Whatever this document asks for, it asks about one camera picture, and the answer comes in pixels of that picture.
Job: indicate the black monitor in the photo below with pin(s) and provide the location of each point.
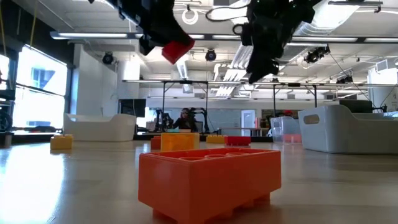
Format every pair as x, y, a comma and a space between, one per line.
356, 106
132, 108

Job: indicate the yellow long toy block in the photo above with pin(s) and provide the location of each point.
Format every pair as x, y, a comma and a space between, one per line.
216, 139
61, 142

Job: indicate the clear plastic bin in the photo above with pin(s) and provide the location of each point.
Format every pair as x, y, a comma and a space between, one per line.
284, 126

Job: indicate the person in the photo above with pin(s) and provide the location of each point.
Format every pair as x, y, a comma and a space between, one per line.
185, 123

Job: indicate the black station frame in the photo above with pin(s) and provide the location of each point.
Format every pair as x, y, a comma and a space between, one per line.
186, 82
293, 84

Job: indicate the grey plastic bin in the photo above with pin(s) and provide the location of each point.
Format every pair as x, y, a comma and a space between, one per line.
342, 137

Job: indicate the white plastic bin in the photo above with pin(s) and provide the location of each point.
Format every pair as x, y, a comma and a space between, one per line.
99, 129

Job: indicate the black background robot arm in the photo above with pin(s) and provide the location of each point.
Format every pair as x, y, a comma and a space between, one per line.
161, 119
203, 119

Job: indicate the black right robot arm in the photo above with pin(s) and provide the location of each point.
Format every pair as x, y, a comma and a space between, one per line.
306, 7

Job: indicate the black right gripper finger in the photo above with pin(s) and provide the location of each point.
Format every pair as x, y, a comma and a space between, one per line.
259, 67
274, 67

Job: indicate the small yellow toy block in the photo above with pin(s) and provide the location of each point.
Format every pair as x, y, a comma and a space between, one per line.
180, 142

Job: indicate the white door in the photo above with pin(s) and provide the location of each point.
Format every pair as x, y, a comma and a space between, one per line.
248, 123

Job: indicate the overhead light bar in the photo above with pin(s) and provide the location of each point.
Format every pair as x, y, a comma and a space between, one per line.
93, 35

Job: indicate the white ceiling light panel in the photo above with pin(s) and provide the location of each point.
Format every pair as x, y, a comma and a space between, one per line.
230, 12

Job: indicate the black ceiling spotlight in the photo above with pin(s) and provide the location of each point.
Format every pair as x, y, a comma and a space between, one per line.
210, 55
108, 58

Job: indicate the black ceiling camera mount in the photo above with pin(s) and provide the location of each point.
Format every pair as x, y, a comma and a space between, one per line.
315, 55

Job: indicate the dark machine silhouette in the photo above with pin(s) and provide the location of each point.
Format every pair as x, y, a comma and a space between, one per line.
4, 121

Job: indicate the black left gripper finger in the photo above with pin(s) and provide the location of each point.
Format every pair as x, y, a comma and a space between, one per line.
147, 45
169, 32

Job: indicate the red long toy block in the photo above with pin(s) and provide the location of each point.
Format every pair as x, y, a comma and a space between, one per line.
177, 53
237, 141

